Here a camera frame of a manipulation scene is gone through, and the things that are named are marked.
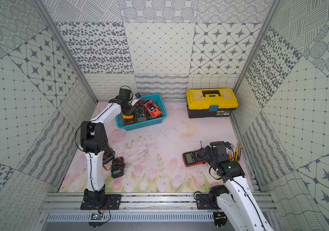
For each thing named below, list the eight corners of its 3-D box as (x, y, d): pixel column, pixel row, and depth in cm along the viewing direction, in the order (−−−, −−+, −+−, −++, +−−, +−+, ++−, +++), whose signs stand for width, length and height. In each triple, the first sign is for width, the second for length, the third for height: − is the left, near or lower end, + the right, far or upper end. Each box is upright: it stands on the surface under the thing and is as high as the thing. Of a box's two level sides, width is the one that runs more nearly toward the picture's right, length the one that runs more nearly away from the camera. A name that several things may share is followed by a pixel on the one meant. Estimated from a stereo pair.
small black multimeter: (111, 179, 83) (109, 177, 80) (114, 160, 90) (112, 158, 87) (123, 177, 84) (121, 175, 81) (125, 159, 91) (123, 156, 88)
